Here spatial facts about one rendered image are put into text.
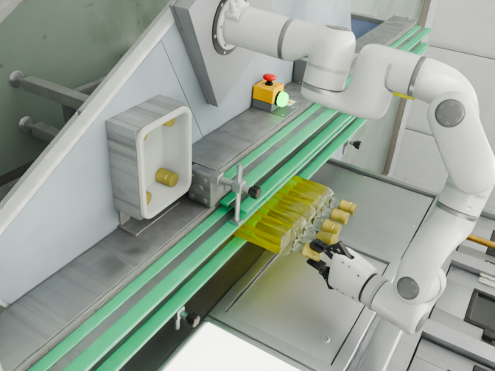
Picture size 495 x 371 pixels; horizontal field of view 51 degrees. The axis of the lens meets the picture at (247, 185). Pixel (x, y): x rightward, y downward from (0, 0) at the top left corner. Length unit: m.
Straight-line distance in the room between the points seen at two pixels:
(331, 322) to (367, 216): 0.53
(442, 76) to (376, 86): 0.13
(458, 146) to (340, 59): 0.32
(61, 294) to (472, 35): 6.47
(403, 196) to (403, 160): 6.00
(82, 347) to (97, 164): 0.36
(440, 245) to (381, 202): 0.75
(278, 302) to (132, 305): 0.40
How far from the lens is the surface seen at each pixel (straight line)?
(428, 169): 7.81
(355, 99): 1.13
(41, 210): 1.05
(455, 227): 1.09
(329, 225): 1.35
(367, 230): 1.66
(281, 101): 1.55
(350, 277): 1.20
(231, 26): 1.24
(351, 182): 1.88
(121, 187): 1.14
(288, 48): 1.18
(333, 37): 1.14
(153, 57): 1.16
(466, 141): 1.01
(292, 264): 1.42
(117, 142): 1.09
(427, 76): 1.10
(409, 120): 7.59
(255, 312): 1.28
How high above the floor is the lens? 1.46
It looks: 24 degrees down
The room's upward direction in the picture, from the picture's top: 111 degrees clockwise
